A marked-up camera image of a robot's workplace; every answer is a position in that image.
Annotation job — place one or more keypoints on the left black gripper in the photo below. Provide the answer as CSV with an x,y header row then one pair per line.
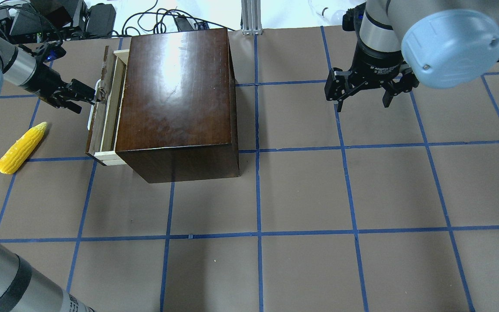
x,y
45,81

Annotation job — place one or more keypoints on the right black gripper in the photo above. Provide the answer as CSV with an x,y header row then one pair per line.
x,y
374,66

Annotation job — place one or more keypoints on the white drawer handle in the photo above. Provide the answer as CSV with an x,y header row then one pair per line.
x,y
96,93

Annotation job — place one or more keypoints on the light wood drawer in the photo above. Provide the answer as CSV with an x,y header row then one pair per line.
x,y
102,138

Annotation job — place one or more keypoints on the yellow corn cob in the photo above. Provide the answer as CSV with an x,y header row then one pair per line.
x,y
20,151

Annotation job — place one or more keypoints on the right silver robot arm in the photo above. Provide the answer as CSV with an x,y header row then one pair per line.
x,y
401,44

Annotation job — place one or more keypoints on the dark wooden drawer cabinet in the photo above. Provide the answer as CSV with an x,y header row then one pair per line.
x,y
178,117

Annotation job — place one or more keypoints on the black electronics box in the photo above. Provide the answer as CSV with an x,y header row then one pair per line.
x,y
101,18

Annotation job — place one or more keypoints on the white light bulb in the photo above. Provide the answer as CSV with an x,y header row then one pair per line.
x,y
333,16

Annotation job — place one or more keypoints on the aluminium frame post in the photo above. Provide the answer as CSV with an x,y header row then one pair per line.
x,y
251,17

